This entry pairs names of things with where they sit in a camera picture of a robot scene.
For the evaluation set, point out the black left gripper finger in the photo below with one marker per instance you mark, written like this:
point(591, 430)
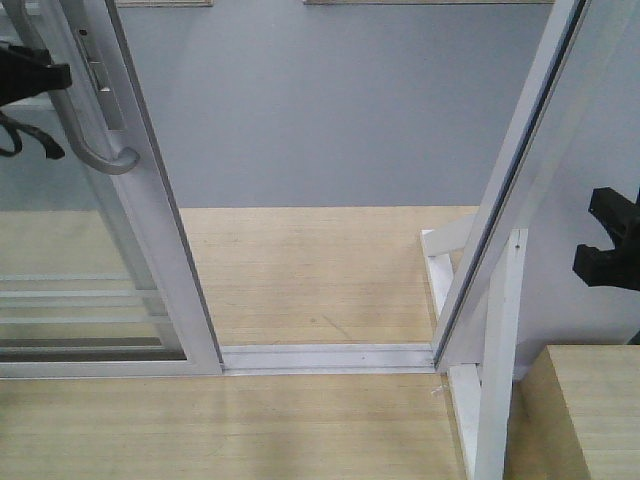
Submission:
point(27, 72)

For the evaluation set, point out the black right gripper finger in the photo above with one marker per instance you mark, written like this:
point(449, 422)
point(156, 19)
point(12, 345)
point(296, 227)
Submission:
point(614, 268)
point(617, 215)

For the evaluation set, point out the silver door handle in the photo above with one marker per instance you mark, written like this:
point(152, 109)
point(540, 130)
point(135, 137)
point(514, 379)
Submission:
point(106, 151)

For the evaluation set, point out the white sliding glass door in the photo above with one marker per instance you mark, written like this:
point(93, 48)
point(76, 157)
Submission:
point(150, 225)

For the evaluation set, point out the silver door lock plate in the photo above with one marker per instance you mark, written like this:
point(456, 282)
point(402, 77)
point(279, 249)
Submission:
point(94, 65)

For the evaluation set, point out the white fixed glass door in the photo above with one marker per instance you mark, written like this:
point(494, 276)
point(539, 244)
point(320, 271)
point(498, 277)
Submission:
point(60, 250)

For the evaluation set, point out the aluminium floor door track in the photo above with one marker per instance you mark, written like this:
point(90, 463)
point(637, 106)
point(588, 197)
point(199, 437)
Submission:
point(324, 359)

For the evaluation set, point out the light wooden box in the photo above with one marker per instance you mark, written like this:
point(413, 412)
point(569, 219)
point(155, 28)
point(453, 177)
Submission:
point(600, 388)

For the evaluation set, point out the white support brace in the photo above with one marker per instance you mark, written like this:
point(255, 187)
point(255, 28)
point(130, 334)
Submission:
point(481, 391)

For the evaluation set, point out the light wooden platform board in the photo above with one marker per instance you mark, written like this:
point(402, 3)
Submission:
point(127, 398)

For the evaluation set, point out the white door frame post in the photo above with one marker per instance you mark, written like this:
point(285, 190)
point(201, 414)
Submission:
point(506, 192)

